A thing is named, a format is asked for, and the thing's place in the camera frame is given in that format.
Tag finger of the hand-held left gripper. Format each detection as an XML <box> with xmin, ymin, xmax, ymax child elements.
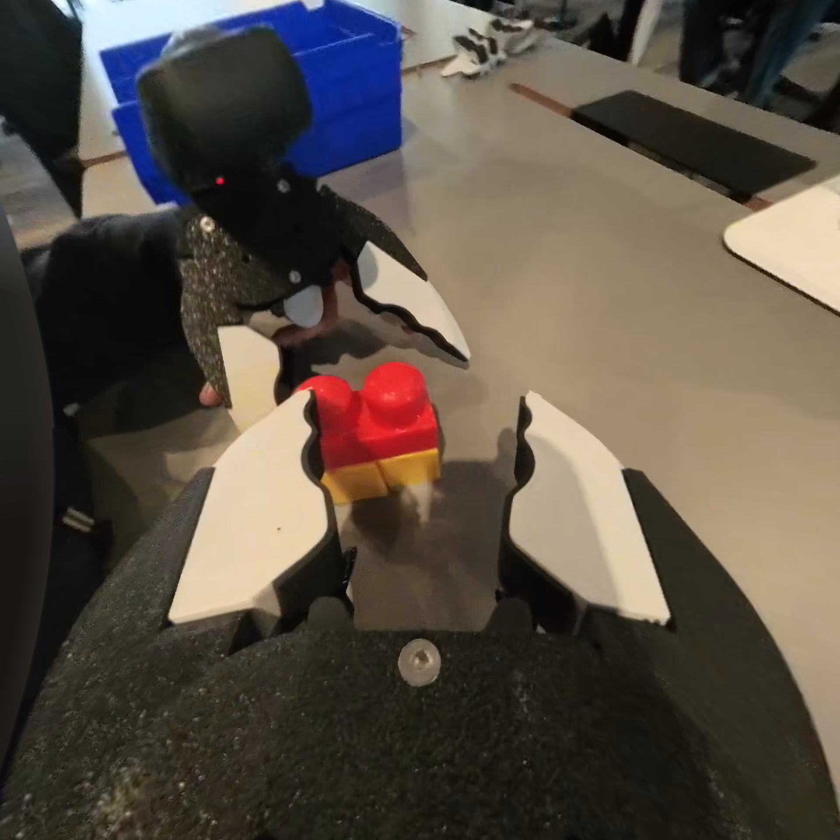
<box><xmin>218</xmin><ymin>323</ymin><xmax>298</xmax><ymax>433</ymax></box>
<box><xmin>348</xmin><ymin>240</ymin><xmax>472</xmax><ymax>365</ymax></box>

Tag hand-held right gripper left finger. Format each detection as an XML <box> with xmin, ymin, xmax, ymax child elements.
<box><xmin>167</xmin><ymin>387</ymin><xmax>358</xmax><ymax>636</ymax></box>

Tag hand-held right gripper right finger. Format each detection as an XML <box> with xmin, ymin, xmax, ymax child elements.
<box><xmin>495</xmin><ymin>390</ymin><xmax>673</xmax><ymax>636</ymax></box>

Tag yellow one-stud mega block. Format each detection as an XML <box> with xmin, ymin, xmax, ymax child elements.
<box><xmin>376</xmin><ymin>448</ymin><xmax>442</xmax><ymax>490</ymax></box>
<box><xmin>320</xmin><ymin>459</ymin><xmax>388</xmax><ymax>505</ymax></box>

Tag red two-stud mega block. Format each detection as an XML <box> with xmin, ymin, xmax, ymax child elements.
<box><xmin>297</xmin><ymin>361</ymin><xmax>439</xmax><ymax>472</ymax></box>

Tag blue plastic bin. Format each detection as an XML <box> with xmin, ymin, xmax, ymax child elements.
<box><xmin>100</xmin><ymin>0</ymin><xmax>403</xmax><ymax>206</ymax></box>

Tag person's left forearm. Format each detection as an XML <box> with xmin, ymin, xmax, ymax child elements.
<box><xmin>20</xmin><ymin>211</ymin><xmax>198</xmax><ymax>421</ymax></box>

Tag person's left hand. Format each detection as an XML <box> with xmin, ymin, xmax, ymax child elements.
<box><xmin>199</xmin><ymin>261</ymin><xmax>353</xmax><ymax>409</ymax></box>

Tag person's black striped pants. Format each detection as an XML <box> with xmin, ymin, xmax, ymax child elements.
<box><xmin>51</xmin><ymin>407</ymin><xmax>198</xmax><ymax>592</ymax></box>

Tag person's black clothing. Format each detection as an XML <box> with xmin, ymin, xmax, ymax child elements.
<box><xmin>0</xmin><ymin>0</ymin><xmax>83</xmax><ymax>217</ymax></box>

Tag black flat pad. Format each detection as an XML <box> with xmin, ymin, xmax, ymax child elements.
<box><xmin>571</xmin><ymin>90</ymin><xmax>818</xmax><ymax>198</ymax></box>

